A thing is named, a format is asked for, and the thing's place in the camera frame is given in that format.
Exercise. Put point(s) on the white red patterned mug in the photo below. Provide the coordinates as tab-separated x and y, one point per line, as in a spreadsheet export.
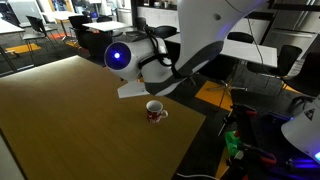
153	116

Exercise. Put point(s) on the whiteboard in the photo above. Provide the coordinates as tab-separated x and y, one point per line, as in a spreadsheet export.
21	10

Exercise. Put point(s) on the black red clamp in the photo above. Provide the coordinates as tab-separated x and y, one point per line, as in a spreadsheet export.
253	158
241	115

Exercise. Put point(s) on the white table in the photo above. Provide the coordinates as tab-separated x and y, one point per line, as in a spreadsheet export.
105	25
8	27
250	53
171	38
63	15

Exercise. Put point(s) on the green plastic part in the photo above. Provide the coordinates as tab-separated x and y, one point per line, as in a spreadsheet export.
231	141

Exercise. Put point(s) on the white kitchen counter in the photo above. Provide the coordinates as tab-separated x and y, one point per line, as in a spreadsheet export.
156	15

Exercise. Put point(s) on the blue lit control box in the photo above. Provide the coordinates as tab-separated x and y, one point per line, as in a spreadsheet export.
305	163

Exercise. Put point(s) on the white fridge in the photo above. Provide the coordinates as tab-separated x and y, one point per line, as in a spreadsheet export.
124	11

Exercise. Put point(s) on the stainless steel fridge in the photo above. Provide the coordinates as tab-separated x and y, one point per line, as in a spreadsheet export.
296	23

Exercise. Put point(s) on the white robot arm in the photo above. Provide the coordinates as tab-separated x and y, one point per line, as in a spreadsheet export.
200	26

